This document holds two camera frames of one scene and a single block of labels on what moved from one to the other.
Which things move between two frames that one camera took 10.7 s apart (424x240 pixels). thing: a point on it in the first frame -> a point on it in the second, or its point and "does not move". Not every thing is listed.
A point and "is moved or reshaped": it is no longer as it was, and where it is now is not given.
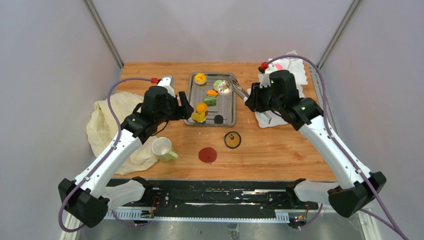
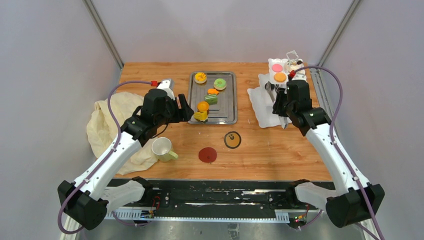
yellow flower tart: x=200 y=79 does not move
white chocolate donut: x=223 y=89 -> x=295 y=65
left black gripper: x=183 y=112 does not move
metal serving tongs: x=230 y=83 is moved or reshaped
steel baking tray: x=211 y=108 does not move
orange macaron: x=201 y=107 does not move
